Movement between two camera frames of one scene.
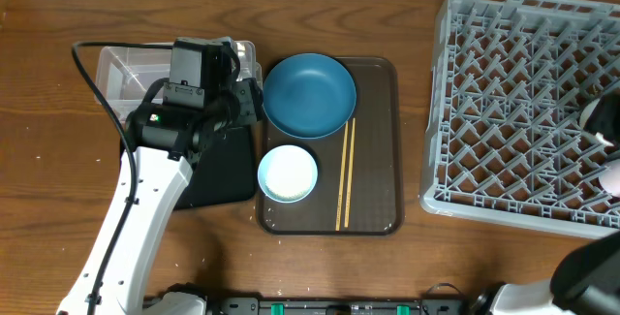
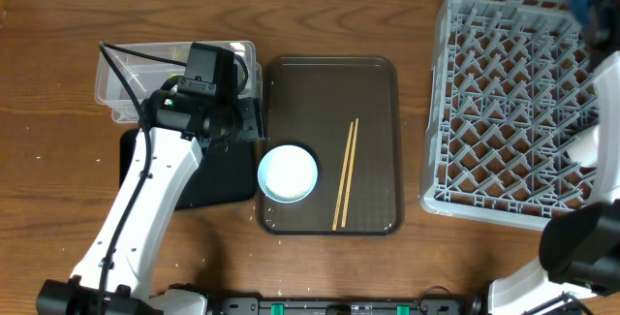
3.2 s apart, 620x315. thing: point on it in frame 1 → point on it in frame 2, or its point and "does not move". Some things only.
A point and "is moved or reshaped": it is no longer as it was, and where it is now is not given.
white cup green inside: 598,118 is moved or reshaped
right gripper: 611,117 → 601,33
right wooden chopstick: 350,178 does not move
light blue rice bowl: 287,173 does not move
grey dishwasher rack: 510,75 does not move
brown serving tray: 377,189 does not move
